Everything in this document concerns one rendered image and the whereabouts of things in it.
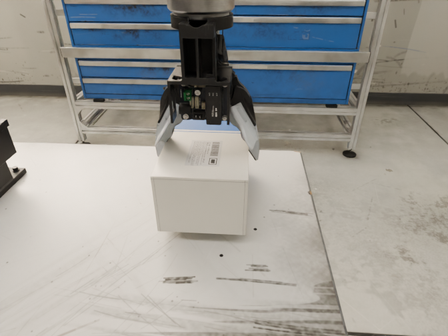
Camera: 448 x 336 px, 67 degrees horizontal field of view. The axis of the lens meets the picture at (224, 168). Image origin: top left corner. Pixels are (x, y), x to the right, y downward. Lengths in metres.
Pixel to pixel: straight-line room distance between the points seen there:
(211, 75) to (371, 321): 1.09
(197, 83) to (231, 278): 0.24
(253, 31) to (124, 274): 1.56
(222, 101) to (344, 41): 1.56
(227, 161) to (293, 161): 0.24
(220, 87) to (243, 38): 1.48
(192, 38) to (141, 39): 1.58
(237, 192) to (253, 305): 0.13
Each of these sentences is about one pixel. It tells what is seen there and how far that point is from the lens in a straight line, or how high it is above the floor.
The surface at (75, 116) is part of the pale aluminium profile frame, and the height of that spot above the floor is 0.21.
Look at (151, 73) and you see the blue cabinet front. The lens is 1.99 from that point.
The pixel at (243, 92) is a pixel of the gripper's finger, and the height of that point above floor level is 0.89.
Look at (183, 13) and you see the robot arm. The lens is 0.39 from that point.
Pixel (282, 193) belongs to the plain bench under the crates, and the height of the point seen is 0.70.
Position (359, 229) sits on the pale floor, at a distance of 1.64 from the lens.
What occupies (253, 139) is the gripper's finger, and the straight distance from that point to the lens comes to 0.46.
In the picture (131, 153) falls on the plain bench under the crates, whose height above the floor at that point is 0.70.
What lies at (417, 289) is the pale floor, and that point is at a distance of 1.49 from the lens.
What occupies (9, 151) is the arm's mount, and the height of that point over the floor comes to 0.76.
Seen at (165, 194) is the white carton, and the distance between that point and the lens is 0.43.
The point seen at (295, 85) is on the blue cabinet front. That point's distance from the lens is 1.95.
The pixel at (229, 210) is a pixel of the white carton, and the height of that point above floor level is 0.76.
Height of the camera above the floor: 1.04
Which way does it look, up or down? 33 degrees down
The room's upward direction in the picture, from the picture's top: straight up
